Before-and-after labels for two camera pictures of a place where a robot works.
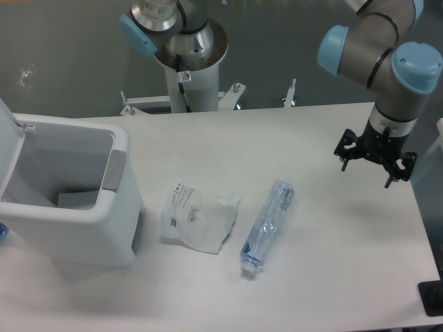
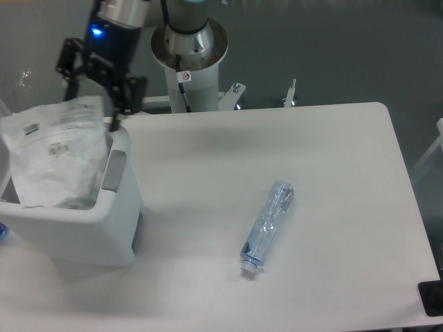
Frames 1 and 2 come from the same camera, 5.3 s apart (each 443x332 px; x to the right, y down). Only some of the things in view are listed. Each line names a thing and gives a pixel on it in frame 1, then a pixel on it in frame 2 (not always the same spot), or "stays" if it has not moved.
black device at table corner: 431,296 stays
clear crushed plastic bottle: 267,226 stays
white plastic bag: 198,218 -> 59,152
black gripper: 382,146 -> 113,48
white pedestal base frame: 227,101 stays
